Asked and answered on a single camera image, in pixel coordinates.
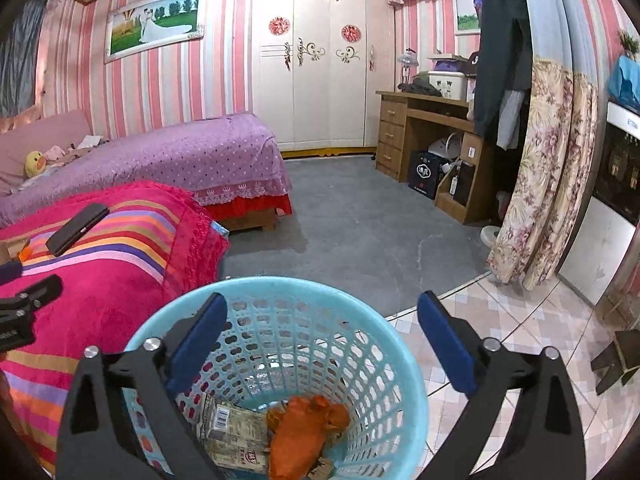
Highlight printed snack wrapper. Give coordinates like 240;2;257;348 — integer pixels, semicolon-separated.
195;394;269;479

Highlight orange plastic wrapper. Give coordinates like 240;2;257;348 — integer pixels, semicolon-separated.
266;396;350;480

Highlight brown rectangular tray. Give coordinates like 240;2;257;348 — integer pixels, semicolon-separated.
0;238;30;266

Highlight black quilted wallet case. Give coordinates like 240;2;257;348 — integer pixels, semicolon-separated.
46;203;110;257

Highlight yellow duck plush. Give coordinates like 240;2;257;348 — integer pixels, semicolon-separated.
24;151;47;179

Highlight striped pink bed blanket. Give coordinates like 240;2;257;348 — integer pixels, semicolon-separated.
1;181;229;474

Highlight pink headboard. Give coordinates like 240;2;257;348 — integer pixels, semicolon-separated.
0;110;91;197

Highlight light blue plastic basket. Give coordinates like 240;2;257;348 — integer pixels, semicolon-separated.
126;276;428;479

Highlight wooden desk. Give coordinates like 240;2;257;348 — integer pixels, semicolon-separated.
375;91;495;224

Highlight grey window curtain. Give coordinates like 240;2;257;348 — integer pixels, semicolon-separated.
1;0;49;118

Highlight purple dotted bed cover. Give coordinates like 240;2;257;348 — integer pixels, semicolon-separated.
1;113;292;228

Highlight black box under desk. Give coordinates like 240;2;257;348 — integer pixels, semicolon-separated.
408;151;446;200

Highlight framed wedding photo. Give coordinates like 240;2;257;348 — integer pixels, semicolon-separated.
104;0;205;63

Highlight white storage box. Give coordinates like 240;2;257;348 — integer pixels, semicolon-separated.
428;70;468;101

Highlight desk lamp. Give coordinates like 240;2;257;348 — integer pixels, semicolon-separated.
397;48;419;84

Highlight hanging black clothes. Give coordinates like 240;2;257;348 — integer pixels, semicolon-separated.
473;0;534;212

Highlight white wardrobe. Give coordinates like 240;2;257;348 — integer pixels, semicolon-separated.
252;0;395;151

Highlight floral door curtain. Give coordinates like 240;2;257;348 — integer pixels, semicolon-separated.
486;56;600;292

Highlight small framed couple photo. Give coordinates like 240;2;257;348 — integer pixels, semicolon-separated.
454;0;483;36

